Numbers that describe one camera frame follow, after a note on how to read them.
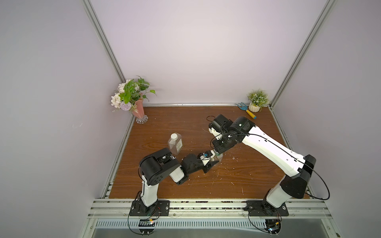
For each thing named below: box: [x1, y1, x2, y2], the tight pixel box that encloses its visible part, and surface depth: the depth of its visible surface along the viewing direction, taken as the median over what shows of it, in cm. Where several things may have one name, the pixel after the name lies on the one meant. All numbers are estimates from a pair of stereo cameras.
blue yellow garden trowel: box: [234, 102, 257, 120], surface depth 120 cm
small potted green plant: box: [246, 88, 271, 113], surface depth 112 cm
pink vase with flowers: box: [111, 75, 158, 125], surface depth 92 cm
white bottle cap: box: [170, 132, 178, 140], surface depth 85 cm
